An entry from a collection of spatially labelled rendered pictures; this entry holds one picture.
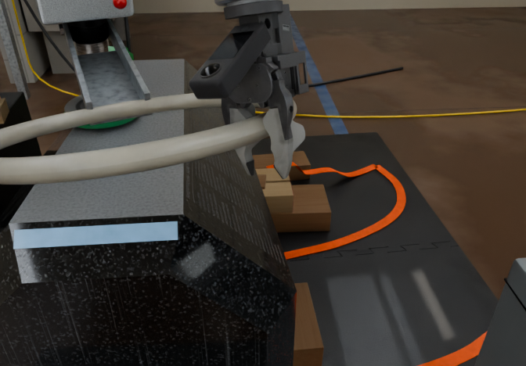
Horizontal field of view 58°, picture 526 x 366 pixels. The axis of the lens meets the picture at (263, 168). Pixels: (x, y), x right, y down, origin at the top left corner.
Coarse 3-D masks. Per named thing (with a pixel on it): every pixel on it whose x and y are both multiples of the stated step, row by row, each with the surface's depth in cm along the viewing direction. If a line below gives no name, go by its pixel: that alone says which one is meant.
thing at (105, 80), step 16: (64, 32) 124; (112, 32) 120; (80, 64) 103; (96, 64) 113; (112, 64) 114; (128, 64) 104; (80, 80) 96; (96, 80) 106; (112, 80) 107; (128, 80) 107; (96, 96) 100; (112, 96) 100; (128, 96) 100; (144, 96) 93
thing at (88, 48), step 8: (104, 24) 125; (72, 32) 122; (80, 32) 121; (88, 32) 121; (96, 32) 122; (104, 32) 124; (80, 40) 122; (88, 40) 122; (96, 40) 123; (104, 40) 125; (80, 48) 124; (88, 48) 124; (96, 48) 124; (104, 48) 126
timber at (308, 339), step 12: (300, 288) 180; (300, 300) 174; (300, 312) 170; (312, 312) 170; (300, 324) 165; (312, 324) 165; (300, 336) 161; (312, 336) 161; (300, 348) 157; (312, 348) 157; (300, 360) 159; (312, 360) 160
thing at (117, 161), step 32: (192, 96) 92; (32, 128) 80; (64, 128) 86; (224, 128) 54; (256, 128) 56; (0, 160) 51; (32, 160) 50; (64, 160) 49; (96, 160) 49; (128, 160) 49; (160, 160) 50; (192, 160) 52
